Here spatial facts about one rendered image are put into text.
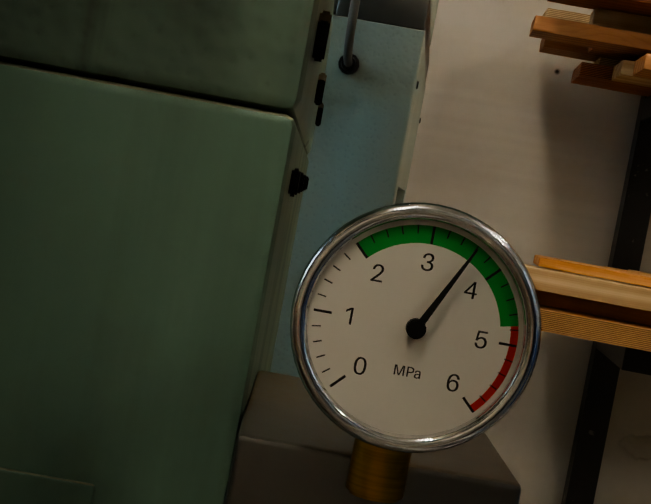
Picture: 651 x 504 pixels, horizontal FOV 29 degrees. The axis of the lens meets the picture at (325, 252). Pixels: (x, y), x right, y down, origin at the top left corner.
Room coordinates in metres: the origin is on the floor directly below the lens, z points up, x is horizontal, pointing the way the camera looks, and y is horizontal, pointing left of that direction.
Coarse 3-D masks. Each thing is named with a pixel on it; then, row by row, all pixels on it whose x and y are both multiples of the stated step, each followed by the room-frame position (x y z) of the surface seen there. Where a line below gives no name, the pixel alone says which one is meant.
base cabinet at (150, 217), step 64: (0, 64) 0.37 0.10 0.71; (0, 128) 0.37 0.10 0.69; (64, 128) 0.37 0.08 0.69; (128, 128) 0.37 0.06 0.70; (192, 128) 0.37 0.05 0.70; (256, 128) 0.37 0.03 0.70; (0, 192) 0.37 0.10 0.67; (64, 192) 0.37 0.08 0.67; (128, 192) 0.37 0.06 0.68; (192, 192) 0.37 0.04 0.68; (256, 192) 0.37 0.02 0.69; (0, 256) 0.37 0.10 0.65; (64, 256) 0.37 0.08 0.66; (128, 256) 0.37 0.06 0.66; (192, 256) 0.37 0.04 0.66; (256, 256) 0.37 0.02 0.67; (0, 320) 0.37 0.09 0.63; (64, 320) 0.37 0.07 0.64; (128, 320) 0.37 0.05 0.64; (192, 320) 0.37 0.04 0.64; (256, 320) 0.38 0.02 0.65; (0, 384) 0.37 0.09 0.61; (64, 384) 0.37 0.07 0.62; (128, 384) 0.37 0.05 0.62; (192, 384) 0.37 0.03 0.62; (0, 448) 0.37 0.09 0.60; (64, 448) 0.37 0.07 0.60; (128, 448) 0.37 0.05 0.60; (192, 448) 0.37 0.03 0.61
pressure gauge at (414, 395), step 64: (320, 256) 0.31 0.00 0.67; (384, 256) 0.31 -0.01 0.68; (448, 256) 0.31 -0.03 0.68; (512, 256) 0.31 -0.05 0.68; (320, 320) 0.31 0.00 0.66; (384, 320) 0.31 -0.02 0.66; (448, 320) 0.31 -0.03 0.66; (512, 320) 0.31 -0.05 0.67; (320, 384) 0.31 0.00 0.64; (384, 384) 0.31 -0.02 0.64; (448, 384) 0.31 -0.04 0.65; (512, 384) 0.31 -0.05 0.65; (384, 448) 0.31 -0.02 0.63; (448, 448) 0.31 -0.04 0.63
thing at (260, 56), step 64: (0, 0) 0.37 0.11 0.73; (64, 0) 0.37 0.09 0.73; (128, 0) 0.37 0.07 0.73; (192, 0) 0.37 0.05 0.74; (256, 0) 0.37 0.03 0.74; (320, 0) 0.39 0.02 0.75; (64, 64) 0.37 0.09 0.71; (128, 64) 0.37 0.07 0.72; (192, 64) 0.37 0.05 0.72; (256, 64) 0.37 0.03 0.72; (320, 64) 0.64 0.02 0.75
